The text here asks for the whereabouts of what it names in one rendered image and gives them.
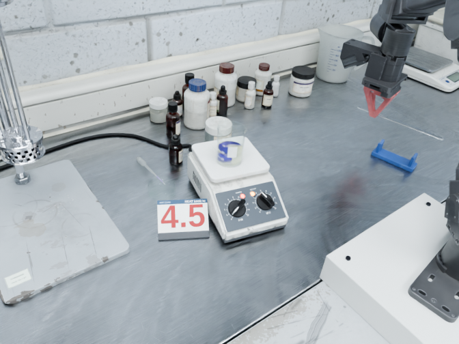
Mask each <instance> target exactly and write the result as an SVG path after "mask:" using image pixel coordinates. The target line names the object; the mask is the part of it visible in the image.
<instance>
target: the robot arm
mask: <svg viewBox="0 0 459 344"><path fill-rule="evenodd" d="M441 8H445V12H444V17H443V32H444V35H445V37H446V38H447V39H448V40H451V49H457V60H458V63H459V0H382V4H380V5H379V8H378V13H377V14H375V15H374V16H373V18H372V19H371V21H370V31H371V32H372V33H373V34H374V35H375V36H376V38H377V39H378V40H379V41H380V42H381V43H382V44H381V47H379V46H375V45H372V44H368V43H365V42H362V41H358V40H355V39H350V40H348V41H346V42H344V43H343V46H342V51H341V55H340V59H341V61H342V63H343V66H344V69H346V68H349V67H352V66H355V65H357V66H360V65H363V64H365V63H367V62H368V64H367V68H366V71H365V77H364V78H363V80H362V83H361V84H362V85H364V87H363V90H364V93H365V97H366V100H367V106H368V111H369V115H370V117H373V118H376V117H377V116H378V114H380V113H381V112H382V110H383V109H384V108H385V107H386V106H387V105H388V104H389V103H390V101H392V100H393V99H394V98H395V97H396V96H397V95H398V94H399V92H400V90H401V88H402V87H401V86H400V83H401V82H402V81H406V79H407V76H408V75H407V74H405V73H402V71H403V68H404V64H405V62H406V58H407V56H408V52H409V50H410V48H411V44H412V42H413V38H414V36H415V32H416V31H415V30H414V29H413V28H411V27H409V26H408V25H407V24H420V25H426V23H427V20H428V17H429V16H431V15H434V12H436V11H437V10H439V9H441ZM376 95H377V96H380V97H382V99H384V101H383V102H382V104H381V105H380V106H379V107H378V108H377V109H375V100H376ZM444 217H445V218H447V224H446V227H447V228H448V230H449V232H450V233H451V236H450V238H449V239H448V241H447V242H446V243H445V245H444V246H443V247H442V249H441V250H440V251H439V252H438V253H437V254H436V255H435V257H434V258H433V259H432V260H431V262H430V263H429V264H428V265H427V266H426V267H425V269H424V270H423V271H422V272H421V274H420V275H419V276H418V277H417V278H416V279H415V280H414V282H413V283H412V284H411V285H410V287H409V289H408V294H409V296H410V297H412V298H413V299H415V300H416V301H418V302H419V303H420V304H422V305H424V306H425V307H426V308H427V309H429V310H431V311H432V312H433V313H435V314H436V315H438V316H439V317H440V318H442V319H444V320H445V321H446V322H449V323H454V322H455V321H456V320H457V318H458V317H459V299H455V297H454V296H458V297H459V161H458V166H457V167H456V180H450V181H449V196H448V197H447V199H446V203H445V215H444ZM429 278H431V279H432V281H431V282H430V281H429V280H428V279H429Z"/></svg>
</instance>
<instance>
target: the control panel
mask: <svg viewBox="0 0 459 344"><path fill-rule="evenodd" d="M251 192H254V193H255V195H254V196H251ZM261 192H265V193H266V194H268V195H270V196H271V197H272V198H273V201H274V202H275V205H274V206H273V207H272V208H271V209H270V210H262V209H260V208H259V207H258V205H257V197H258V196H259V194H260V193H261ZM241 194H244V195H245V197H244V198H241V197H240V196H241ZM215 196H216V198H217V202H218V205H219V209H220V211H221V215H222V217H223V221H224V223H225V228H226V230H227V232H230V231H235V230H239V229H244V228H246V227H251V226H254V225H258V224H262V223H267V222H270V221H273V220H277V219H280V218H285V217H286V214H285V212H284V210H283V207H282V204H281V202H280V199H279V196H278V194H277V191H276V188H275V185H274V183H273V181H271V182H265V183H261V184H256V185H252V186H247V187H243V188H237V189H234V190H229V191H225V192H219V193H217V194H215ZM241 199H245V201H246V202H245V207H246V212H245V214H244V215H243V216H241V217H239V218H236V217H233V216H232V215H231V214H230V213H229V210H228V205H229V204H230V202H231V201H233V200H239V201H240V200H241Z"/></svg>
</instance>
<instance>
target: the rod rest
mask: <svg viewBox="0 0 459 344"><path fill-rule="evenodd" d="M384 142H385V140H384V139H382V141H381V142H380V143H378V146H377V147H376V148H375V149H374V150H373V151H372V154H371V155H372V156H374V157H377V158H379V159H381V160H384V161H385V162H388V163H390V164H393V165H395V166H397V167H399V168H401V169H404V170H406V171H409V172H413V170H414V169H415V167H416V166H417V163H416V162H415V160H416V158H417V155H418V153H415V155H414V156H413V157H412V158H411V160H409V159H406V158H404V157H401V156H399V155H397V154H394V153H392V152H390V151H387V150H385V149H383V148H382V147H383V144H384Z"/></svg>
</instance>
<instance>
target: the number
mask: <svg viewBox="0 0 459 344"><path fill-rule="evenodd" d="M159 225H160V230H161V229H186V228H198V227H207V216H206V203H184V204H169V205H159Z"/></svg>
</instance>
